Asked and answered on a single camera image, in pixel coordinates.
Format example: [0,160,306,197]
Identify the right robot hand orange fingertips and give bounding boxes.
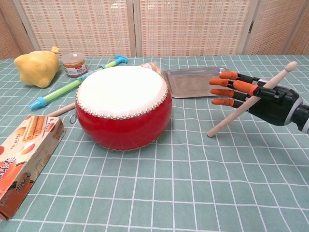
[209,71,302,126]

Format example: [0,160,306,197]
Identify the red drum white head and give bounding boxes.
[74,65,173,152]

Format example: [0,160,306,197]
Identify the stainless steel tray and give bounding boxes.
[163,66,232,99]

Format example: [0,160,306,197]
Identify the clear jar brown contents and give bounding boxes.
[61,53,88,78]

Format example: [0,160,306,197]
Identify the yellow plush toy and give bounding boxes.
[14,46,60,88]

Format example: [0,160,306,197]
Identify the orange biscuit box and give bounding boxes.
[0,115,66,220]

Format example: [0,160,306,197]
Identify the green checked tablecloth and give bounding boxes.
[0,55,309,232]

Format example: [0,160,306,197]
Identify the wooden drumstick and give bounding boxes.
[45,102,76,117]
[207,61,299,138]

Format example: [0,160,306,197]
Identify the clear snack bag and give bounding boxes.
[141,62,162,76]

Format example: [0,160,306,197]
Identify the green blue water squirter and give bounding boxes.
[28,55,128,111]

